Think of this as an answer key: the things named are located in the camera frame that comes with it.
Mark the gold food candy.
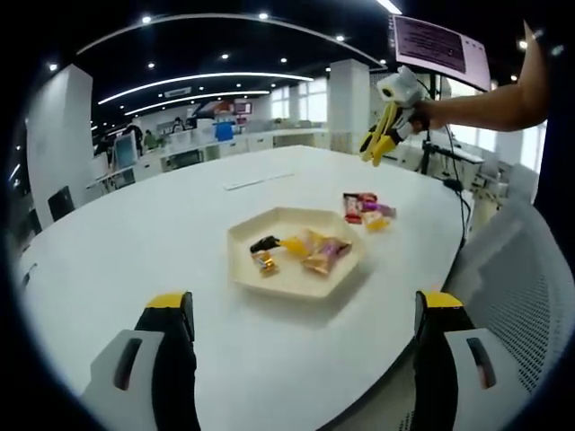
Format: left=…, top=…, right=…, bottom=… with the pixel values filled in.
left=252, top=251, right=280, bottom=277

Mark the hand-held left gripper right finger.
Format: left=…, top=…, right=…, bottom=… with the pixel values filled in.
left=412, top=289, right=544, bottom=431

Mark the orange yellow food packet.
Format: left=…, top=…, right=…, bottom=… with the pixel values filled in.
left=279, top=236, right=311, bottom=258

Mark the person's right hand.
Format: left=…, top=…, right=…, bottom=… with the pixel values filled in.
left=410, top=99, right=447, bottom=135

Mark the white kiosk screen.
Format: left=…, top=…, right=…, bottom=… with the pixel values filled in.
left=111, top=133, right=139, bottom=170

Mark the person's dark clothing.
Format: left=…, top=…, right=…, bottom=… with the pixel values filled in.
left=532, top=44, right=571, bottom=216

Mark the red white label food bar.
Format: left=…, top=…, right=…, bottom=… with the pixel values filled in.
left=342, top=193, right=364, bottom=224

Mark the cream hexagonal container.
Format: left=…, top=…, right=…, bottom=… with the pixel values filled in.
left=226, top=206, right=366, bottom=298

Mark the tan purple print food packet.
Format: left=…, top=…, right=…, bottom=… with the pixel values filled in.
left=300, top=237, right=353, bottom=276

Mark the pale yellow food packet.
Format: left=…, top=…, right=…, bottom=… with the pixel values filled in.
left=301, top=227, right=337, bottom=247

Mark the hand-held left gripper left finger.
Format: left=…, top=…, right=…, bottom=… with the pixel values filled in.
left=79, top=290, right=202, bottom=431

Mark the black food candy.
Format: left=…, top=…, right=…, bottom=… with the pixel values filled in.
left=249, top=234, right=282, bottom=254

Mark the large monitor screen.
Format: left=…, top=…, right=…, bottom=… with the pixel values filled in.
left=388, top=13, right=491, bottom=91

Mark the black cable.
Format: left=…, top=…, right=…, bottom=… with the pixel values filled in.
left=421, top=128, right=473, bottom=247

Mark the grey mesh office chair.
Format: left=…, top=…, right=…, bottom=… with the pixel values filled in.
left=323, top=163, right=567, bottom=431

